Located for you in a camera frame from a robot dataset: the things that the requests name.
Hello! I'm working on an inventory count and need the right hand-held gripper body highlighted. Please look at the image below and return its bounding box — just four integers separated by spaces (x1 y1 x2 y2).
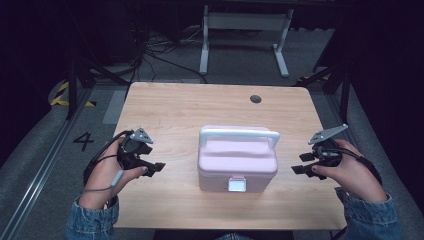
307 123 350 181

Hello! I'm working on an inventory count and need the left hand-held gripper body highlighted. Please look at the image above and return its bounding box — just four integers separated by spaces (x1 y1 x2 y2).
116 126 158 172

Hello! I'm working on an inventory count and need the pink storage box with handle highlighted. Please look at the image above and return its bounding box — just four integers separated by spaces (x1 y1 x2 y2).
197 124 281 194

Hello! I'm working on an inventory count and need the person's right hand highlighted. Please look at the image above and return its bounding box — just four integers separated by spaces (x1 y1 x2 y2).
311 138 389 203

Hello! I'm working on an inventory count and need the person's left hand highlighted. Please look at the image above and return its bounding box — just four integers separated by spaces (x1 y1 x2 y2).
78 136 149 211

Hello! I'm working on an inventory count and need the black tripod stand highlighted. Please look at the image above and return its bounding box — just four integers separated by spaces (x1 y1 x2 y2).
294 61 354 125
64 54 130 121

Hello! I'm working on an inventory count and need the person's denim leg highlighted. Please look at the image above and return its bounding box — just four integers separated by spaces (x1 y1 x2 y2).
213 232 255 240

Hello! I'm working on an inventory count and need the grey cable with plug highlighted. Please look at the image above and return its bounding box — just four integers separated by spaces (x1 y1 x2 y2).
81 169 125 202

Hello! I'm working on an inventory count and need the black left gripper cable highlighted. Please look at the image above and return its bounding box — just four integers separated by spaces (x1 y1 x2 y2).
82 130 133 188

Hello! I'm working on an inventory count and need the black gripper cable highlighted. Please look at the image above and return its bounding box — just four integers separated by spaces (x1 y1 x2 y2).
82 130 133 188
318 147 384 186

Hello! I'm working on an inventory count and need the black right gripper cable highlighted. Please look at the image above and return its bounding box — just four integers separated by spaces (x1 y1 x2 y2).
318 147 384 186

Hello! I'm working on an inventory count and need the metal floor rail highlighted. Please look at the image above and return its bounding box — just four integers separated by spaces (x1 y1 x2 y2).
0 88 96 240

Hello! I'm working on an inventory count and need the tangle of black floor cables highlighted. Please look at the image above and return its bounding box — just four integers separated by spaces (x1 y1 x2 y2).
131 26 209 85

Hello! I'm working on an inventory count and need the white metal table frame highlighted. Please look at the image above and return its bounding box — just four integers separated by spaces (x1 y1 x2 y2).
198 4 295 79

